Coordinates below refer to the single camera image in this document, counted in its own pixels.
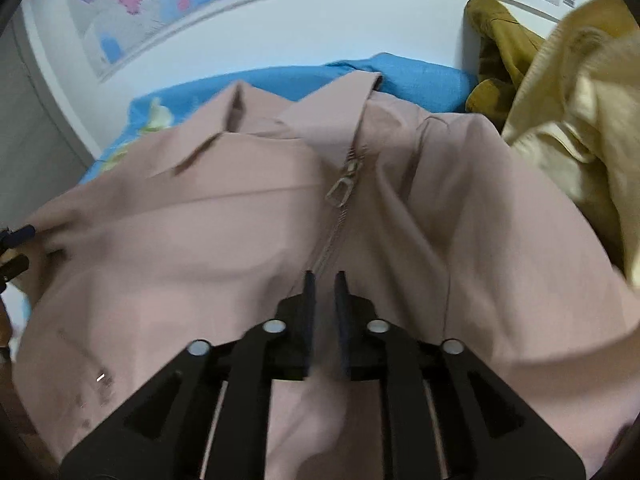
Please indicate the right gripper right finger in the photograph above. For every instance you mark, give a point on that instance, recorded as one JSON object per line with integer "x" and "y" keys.
{"x": 444, "y": 413}

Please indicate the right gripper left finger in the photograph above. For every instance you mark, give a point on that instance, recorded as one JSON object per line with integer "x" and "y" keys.
{"x": 205, "y": 414}

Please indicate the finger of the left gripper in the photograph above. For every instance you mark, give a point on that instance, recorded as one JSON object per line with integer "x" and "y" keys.
{"x": 12, "y": 239}
{"x": 14, "y": 268}

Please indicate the pink zip jacket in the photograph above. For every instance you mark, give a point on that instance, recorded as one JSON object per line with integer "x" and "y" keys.
{"x": 203, "y": 228}

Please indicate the cream beige jacket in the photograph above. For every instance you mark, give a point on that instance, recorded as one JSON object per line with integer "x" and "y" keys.
{"x": 576, "y": 118}

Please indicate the blue floral bed sheet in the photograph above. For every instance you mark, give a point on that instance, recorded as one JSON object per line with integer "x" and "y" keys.
{"x": 434, "y": 87}

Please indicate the mustard yellow garment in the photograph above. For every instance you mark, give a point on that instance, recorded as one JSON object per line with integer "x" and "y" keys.
{"x": 507, "y": 50}

